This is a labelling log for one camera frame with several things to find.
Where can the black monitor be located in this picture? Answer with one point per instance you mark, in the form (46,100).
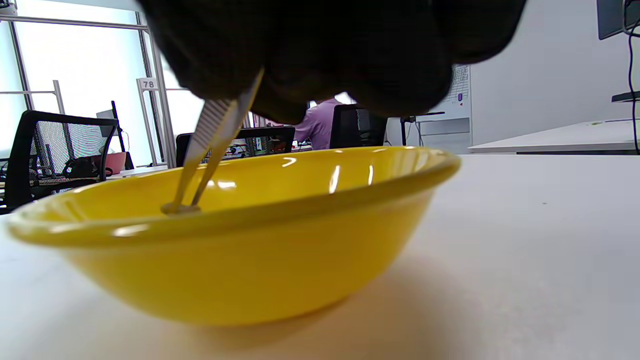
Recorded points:
(612,17)

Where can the yellow plastic bowl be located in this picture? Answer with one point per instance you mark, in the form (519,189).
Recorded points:
(250,270)

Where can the black office chair chrome base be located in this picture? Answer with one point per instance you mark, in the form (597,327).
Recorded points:
(20,150)

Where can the white side table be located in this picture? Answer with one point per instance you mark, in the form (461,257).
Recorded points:
(575,137)

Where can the person's right hand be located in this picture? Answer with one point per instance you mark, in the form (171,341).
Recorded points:
(325,45)

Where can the metal tweezers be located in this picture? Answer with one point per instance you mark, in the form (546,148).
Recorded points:
(210,130)

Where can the black office chair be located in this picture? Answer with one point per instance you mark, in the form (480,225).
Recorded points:
(360,125)

